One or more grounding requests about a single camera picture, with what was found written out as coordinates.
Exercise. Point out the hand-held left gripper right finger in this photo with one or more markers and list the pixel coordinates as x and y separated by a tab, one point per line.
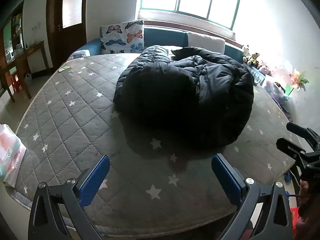
226	177

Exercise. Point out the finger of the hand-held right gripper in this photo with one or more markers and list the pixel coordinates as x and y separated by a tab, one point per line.
291	147
306	133

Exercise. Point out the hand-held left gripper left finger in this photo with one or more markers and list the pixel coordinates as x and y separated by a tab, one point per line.
93	180

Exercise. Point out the black puffer jacket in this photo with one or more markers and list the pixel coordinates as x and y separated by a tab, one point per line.
180	97

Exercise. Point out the person's right forearm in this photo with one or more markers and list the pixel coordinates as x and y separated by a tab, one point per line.
311	212

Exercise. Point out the floral plastic bag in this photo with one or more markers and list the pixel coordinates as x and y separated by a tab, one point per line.
276	90

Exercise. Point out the colourful pinwheel flower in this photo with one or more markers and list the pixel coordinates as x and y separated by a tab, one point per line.
298	80

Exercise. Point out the grey star quilted mattress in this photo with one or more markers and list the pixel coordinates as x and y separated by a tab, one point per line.
75	120

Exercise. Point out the pink stuffed toy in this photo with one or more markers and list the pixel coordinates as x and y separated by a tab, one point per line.
265	70

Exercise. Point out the white pink plastic bag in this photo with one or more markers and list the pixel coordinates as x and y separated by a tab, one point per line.
11	155

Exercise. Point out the stuffed toy animals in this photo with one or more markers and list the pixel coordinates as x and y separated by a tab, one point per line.
253	59

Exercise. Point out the white stuffed dog toy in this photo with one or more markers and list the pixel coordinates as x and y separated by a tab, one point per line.
245	52

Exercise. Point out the teal headboard cushion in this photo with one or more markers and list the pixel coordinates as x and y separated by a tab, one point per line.
165	37
233	52

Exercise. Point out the small green packet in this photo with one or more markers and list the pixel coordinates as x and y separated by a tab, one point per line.
64	69

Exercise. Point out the red plastic stool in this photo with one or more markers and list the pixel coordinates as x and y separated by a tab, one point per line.
17	82

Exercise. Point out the blue bed side bolster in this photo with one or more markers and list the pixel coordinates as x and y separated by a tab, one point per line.
87	48

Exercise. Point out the white headboard cushion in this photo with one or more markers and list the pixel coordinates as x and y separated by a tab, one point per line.
205	41

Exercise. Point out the wooden desk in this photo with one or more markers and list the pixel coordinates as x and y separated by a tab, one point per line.
22	55

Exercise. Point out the butterfly print pillow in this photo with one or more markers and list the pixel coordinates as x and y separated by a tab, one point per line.
122	37

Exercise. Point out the dark wooden door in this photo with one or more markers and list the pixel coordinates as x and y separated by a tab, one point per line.
56	30

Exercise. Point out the wooden display cabinet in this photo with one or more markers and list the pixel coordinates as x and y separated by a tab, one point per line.
12	35

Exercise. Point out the white wall switch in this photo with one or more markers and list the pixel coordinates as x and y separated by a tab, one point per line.
36	26

